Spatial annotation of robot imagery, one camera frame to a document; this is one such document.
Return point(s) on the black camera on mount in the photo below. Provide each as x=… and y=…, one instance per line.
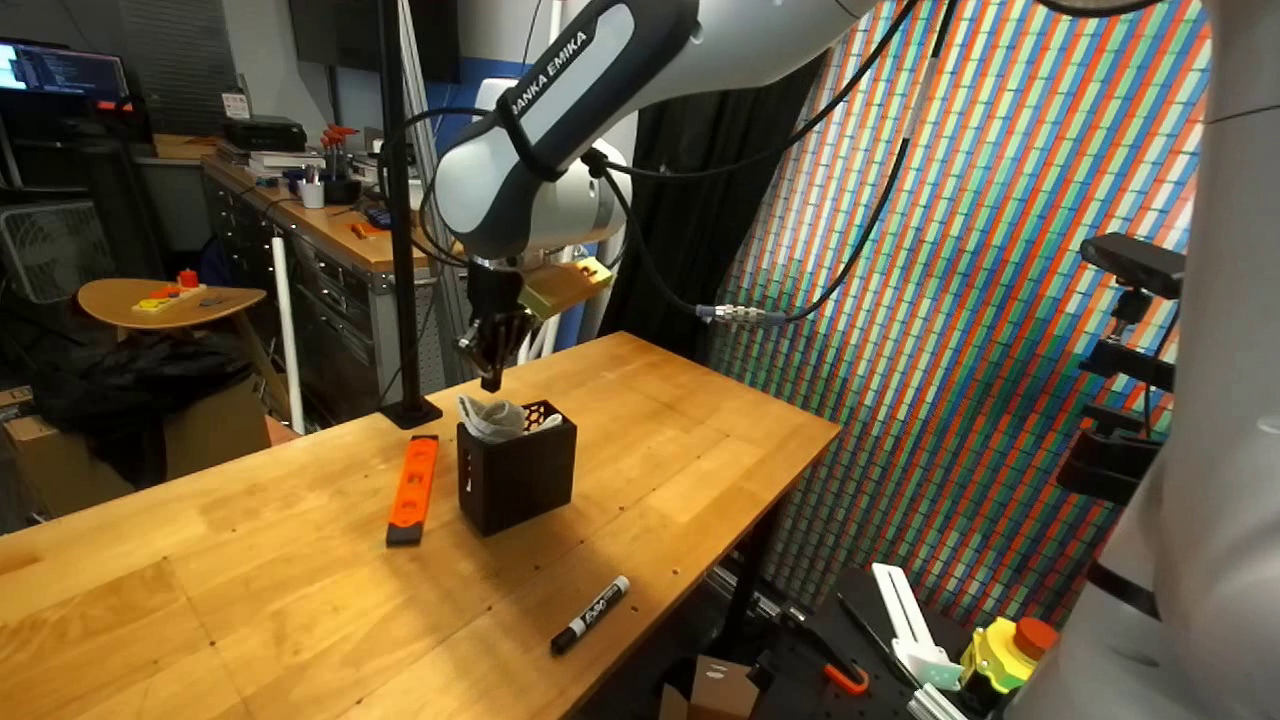
x=1135, y=260

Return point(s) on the black perforated box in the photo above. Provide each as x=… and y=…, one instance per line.
x=522, y=482

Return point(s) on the black bag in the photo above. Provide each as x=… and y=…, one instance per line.
x=127, y=386

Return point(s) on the black printer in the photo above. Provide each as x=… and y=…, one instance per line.
x=263, y=135

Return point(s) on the wooden top workbench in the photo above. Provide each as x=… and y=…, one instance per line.
x=333, y=283

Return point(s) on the white plastic bracket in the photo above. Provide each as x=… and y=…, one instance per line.
x=909, y=616

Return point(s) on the computer monitor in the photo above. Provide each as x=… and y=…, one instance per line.
x=60, y=70

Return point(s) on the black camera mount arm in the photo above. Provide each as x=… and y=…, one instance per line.
x=1120, y=403

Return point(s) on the large cardboard box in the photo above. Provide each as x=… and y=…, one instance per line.
x=223, y=424

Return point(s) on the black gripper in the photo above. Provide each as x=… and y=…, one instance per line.
x=497, y=312

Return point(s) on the orange marker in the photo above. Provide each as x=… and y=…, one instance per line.
x=415, y=486

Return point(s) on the black curtain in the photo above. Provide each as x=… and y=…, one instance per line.
x=693, y=243

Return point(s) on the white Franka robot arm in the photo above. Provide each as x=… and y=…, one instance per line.
x=584, y=121

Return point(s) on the round wooden stool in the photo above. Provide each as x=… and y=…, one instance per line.
x=165, y=305

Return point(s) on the black pole stand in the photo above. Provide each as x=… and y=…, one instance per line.
x=403, y=266

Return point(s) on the short white pole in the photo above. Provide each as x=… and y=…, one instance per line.
x=285, y=332

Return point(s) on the small cardboard box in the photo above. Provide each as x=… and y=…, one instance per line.
x=715, y=689

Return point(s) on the yellow green red toy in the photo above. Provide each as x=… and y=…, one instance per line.
x=1004, y=654

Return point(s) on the tan wrist camera mount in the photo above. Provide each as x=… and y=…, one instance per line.
x=567, y=286

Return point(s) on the black marker pen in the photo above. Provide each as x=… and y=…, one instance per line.
x=590, y=612

